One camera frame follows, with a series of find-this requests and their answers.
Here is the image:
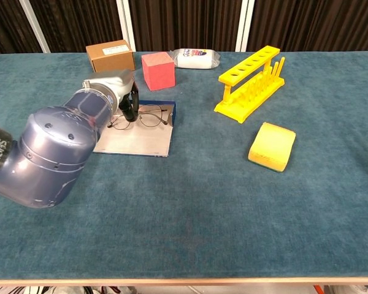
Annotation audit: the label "teal felt table cloth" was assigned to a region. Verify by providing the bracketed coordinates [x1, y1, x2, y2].
[0, 50, 368, 280]

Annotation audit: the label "pink foam cube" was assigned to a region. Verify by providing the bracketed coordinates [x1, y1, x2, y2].
[140, 51, 176, 92]

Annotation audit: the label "dark brown pleated curtain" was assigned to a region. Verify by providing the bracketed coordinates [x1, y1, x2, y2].
[29, 0, 132, 53]
[128, 0, 243, 52]
[247, 0, 368, 52]
[0, 0, 44, 55]

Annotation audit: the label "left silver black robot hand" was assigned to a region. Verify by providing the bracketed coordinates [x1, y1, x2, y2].
[82, 69, 140, 123]

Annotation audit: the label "grey box with blue edge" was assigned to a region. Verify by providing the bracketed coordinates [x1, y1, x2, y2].
[91, 100, 178, 157]

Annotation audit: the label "yellow sponge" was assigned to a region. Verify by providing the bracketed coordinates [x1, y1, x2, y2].
[247, 121, 296, 173]

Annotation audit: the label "brown cardboard box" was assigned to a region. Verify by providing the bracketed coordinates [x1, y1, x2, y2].
[85, 39, 136, 80]

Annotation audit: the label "yellow test tube rack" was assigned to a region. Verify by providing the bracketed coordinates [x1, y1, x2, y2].
[213, 45, 286, 124]

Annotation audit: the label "thin wire-frame eyeglasses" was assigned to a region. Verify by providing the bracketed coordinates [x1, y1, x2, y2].
[107, 104, 169, 130]

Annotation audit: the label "white partition frame post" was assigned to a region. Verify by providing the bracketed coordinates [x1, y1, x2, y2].
[235, 0, 255, 52]
[115, 0, 137, 52]
[18, 0, 52, 55]

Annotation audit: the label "white packet in plastic bag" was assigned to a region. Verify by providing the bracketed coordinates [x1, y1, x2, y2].
[168, 48, 221, 70]

